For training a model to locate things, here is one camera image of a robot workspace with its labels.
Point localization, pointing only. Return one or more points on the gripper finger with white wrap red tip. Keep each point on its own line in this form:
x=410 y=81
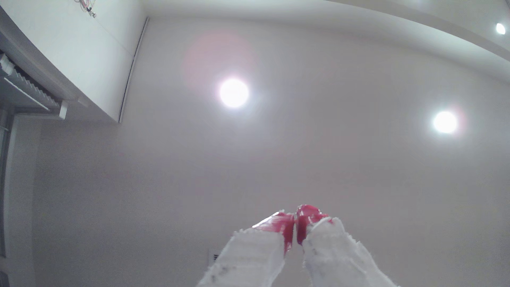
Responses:
x=251 y=255
x=338 y=259

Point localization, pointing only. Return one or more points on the large round ceiling light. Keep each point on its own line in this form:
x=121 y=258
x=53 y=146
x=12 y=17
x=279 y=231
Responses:
x=234 y=93
x=445 y=122

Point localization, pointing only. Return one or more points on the small round ceiling light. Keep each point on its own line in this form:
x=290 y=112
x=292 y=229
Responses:
x=500 y=28

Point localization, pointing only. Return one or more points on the white window blind rail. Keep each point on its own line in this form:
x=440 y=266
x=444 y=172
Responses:
x=28 y=89

